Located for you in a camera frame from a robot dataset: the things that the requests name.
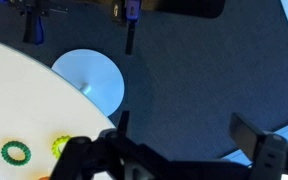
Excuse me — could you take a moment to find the yellow-green toy ring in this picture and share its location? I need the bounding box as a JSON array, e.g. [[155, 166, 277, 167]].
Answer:
[[51, 134, 72, 160]]

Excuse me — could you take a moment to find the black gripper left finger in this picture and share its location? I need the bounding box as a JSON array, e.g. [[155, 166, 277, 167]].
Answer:
[[49, 111, 158, 180]]

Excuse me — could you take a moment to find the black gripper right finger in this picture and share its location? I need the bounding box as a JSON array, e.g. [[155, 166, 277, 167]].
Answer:
[[229, 113, 288, 180]]

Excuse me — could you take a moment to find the white round table base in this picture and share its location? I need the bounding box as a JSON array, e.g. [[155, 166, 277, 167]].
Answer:
[[52, 49, 125, 116]]

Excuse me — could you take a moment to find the white table pedestal pole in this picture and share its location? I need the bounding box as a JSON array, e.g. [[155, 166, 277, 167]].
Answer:
[[80, 84, 91, 94]]

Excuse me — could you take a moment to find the green toy ring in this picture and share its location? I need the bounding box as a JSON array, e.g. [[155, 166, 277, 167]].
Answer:
[[0, 140, 32, 167]]

